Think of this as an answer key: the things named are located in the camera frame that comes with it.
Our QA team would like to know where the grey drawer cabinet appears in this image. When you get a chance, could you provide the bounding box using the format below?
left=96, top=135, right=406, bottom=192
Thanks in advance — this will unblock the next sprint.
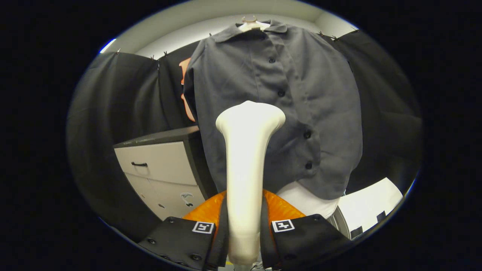
left=113, top=125, right=219, bottom=221

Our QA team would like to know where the black backdrop cloth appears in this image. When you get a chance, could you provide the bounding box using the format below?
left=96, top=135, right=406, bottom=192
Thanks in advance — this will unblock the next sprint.
left=66, top=29, right=424, bottom=241

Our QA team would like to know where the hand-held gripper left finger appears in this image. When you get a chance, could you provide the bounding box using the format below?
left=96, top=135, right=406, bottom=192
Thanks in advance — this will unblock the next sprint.
left=137, top=191, right=229, bottom=271

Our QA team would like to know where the white garment steamer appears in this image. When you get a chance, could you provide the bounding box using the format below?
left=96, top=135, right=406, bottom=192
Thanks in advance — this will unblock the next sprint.
left=215, top=100, right=286, bottom=266

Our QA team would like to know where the white mannequin hanger form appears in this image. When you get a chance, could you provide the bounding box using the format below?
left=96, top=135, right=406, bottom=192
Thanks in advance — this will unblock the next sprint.
left=238, top=16, right=341, bottom=219

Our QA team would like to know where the dark grey button shirt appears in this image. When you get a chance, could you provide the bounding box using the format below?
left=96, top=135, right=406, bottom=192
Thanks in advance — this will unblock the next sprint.
left=183, top=20, right=364, bottom=200

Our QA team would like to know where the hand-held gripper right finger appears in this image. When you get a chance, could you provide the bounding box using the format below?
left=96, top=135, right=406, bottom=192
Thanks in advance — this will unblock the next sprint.
left=260, top=189, right=352, bottom=271

